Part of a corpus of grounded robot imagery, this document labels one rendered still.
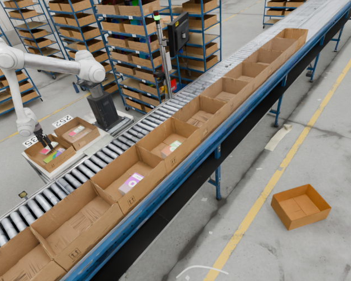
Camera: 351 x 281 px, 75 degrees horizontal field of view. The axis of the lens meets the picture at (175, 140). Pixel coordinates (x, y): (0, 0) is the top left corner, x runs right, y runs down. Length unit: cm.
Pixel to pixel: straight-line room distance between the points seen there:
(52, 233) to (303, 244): 197
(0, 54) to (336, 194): 302
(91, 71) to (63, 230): 117
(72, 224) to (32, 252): 24
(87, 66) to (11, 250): 132
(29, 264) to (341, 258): 224
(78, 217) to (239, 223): 147
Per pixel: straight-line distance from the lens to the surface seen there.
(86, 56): 220
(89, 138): 236
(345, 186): 295
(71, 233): 159
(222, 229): 237
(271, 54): 299
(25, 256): 166
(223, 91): 245
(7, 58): 187
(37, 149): 258
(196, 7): 365
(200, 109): 217
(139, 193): 147
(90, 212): 161
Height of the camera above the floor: 210
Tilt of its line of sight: 40 degrees down
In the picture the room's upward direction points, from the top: 10 degrees counter-clockwise
